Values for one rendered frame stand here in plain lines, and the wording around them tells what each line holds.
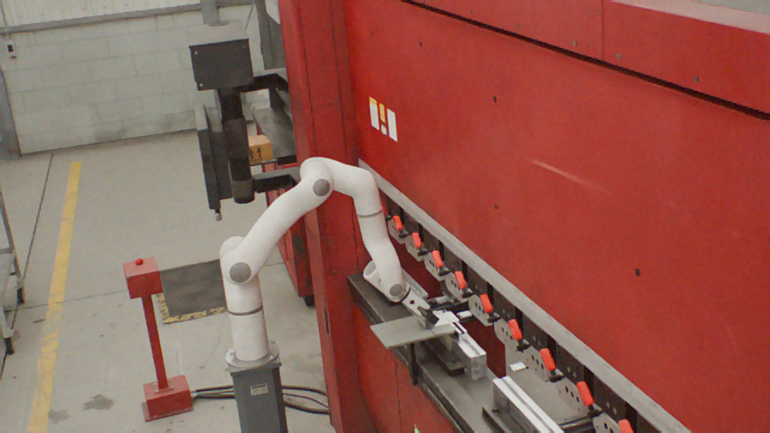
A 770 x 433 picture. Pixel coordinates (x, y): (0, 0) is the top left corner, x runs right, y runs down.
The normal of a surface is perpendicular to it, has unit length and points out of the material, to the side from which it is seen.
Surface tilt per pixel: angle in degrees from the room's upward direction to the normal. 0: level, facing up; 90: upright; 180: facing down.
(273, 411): 90
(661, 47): 90
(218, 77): 90
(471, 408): 0
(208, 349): 0
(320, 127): 90
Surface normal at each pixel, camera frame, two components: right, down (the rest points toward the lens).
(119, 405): -0.09, -0.93
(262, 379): 0.25, 0.32
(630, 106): -0.94, 0.19
